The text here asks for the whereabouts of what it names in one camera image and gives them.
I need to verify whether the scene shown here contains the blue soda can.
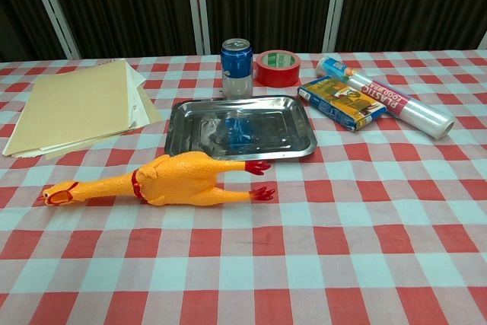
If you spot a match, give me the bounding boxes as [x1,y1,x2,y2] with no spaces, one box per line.
[220,38,255,98]

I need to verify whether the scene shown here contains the blue yellow flat package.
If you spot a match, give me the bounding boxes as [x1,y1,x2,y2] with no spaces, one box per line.
[297,75,388,134]

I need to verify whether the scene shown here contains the red white checkered tablecloth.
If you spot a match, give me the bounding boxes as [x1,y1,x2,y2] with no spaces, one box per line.
[0,49,487,325]

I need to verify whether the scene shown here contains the shiny metal tray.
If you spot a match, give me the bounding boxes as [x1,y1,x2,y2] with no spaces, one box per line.
[164,94,319,162]

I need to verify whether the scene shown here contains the white partition frame post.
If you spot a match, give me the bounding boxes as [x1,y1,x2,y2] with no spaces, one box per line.
[185,0,212,56]
[321,0,351,54]
[24,0,81,60]

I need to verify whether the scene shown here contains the beige paper folder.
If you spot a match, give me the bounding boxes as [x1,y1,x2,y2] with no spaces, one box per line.
[2,59,140,158]
[43,84,164,161]

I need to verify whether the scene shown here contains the red tape roll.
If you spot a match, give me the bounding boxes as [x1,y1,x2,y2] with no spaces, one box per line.
[254,49,301,88]

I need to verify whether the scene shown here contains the yellow rubber chicken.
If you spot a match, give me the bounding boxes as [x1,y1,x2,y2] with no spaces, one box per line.
[37,151,276,207]

